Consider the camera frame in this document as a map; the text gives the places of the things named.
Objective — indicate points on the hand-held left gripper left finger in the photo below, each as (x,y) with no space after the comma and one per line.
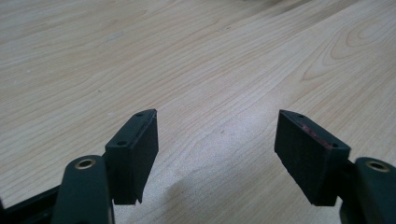
(132,161)

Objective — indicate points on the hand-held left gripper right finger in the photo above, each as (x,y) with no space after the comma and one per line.
(308,155)

